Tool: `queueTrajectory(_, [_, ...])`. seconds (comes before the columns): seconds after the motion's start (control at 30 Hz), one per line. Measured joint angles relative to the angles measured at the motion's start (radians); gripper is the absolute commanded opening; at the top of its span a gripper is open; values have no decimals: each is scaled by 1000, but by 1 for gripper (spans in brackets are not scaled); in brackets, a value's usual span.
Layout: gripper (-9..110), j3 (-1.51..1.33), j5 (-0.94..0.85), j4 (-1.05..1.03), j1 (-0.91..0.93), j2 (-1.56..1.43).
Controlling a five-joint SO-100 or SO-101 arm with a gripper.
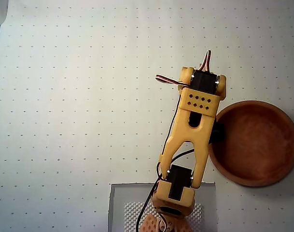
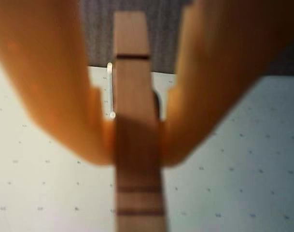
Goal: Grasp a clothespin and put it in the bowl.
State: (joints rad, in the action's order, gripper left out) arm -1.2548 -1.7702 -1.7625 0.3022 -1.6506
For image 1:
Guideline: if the orange dotted robot base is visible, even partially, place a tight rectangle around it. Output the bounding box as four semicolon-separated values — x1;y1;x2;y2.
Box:
139;212;193;232

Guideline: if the white textured pad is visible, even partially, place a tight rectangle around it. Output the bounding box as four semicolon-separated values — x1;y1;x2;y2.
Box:
124;202;203;232

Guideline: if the white dotted paper mat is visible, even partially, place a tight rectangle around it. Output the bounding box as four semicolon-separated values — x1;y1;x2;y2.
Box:
0;0;294;232

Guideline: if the grey base plate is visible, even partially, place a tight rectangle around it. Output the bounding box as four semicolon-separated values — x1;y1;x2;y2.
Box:
108;182;216;232

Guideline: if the brown wooden bowl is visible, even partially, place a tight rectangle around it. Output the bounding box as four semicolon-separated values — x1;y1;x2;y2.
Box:
208;100;294;187

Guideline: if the black cable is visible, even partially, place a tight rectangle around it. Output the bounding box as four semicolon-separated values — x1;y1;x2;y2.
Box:
135;147;195;232

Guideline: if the red white servo cable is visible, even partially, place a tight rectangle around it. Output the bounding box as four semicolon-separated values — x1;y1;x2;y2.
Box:
199;49;213;73
155;74;186;87

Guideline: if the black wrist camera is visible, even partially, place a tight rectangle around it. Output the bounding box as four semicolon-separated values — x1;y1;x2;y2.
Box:
210;122;226;145

